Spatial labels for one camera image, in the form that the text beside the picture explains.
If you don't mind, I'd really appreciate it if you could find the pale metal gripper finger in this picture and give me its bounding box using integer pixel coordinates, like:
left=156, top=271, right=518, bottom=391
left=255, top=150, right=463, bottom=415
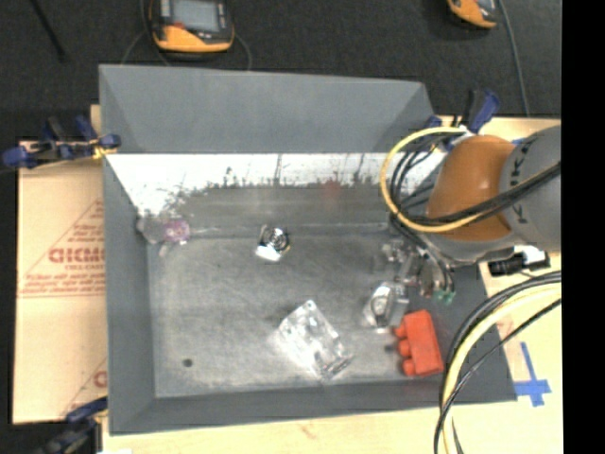
left=362, top=281, right=410, bottom=333
left=381, top=239, right=422, bottom=287

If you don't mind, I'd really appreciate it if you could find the red toy building block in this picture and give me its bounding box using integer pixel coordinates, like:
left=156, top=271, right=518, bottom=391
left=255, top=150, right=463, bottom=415
left=393, top=308, right=446, bottom=377

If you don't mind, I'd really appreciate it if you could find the clear plastic box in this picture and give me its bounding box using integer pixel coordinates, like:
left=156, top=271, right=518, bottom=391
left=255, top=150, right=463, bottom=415
left=275, top=299, right=354, bottom=381

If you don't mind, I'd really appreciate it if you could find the shiny metal and white thing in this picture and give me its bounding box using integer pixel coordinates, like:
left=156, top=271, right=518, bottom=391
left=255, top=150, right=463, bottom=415
left=254, top=223, right=293, bottom=263

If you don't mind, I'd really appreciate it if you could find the grey metal bin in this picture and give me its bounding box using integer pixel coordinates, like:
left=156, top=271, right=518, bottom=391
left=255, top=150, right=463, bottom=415
left=97, top=63, right=517, bottom=434

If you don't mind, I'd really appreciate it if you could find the clear and purple plastic thing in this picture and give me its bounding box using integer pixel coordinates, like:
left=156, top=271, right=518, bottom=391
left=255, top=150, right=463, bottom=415
left=135, top=214, right=193, bottom=247

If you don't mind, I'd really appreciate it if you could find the brown cardboard board, red print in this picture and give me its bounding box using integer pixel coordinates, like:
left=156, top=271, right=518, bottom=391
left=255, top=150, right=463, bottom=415
left=11, top=104, right=111, bottom=426

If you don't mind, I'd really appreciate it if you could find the black cylinder on white bracket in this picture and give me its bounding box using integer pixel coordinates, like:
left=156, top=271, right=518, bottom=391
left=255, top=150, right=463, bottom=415
left=488, top=245, right=552, bottom=276

